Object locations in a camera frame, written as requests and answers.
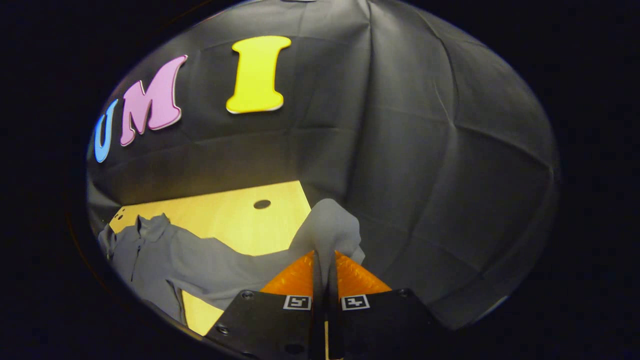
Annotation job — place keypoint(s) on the black backdrop cloth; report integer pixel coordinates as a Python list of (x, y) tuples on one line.
[(425, 125)]

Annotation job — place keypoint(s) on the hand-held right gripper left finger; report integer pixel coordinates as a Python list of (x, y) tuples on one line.
[(318, 320)]

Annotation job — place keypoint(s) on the grey button shirt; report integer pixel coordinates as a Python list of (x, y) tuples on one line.
[(210, 265)]

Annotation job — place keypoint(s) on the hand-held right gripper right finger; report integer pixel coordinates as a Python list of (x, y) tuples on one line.
[(334, 320)]

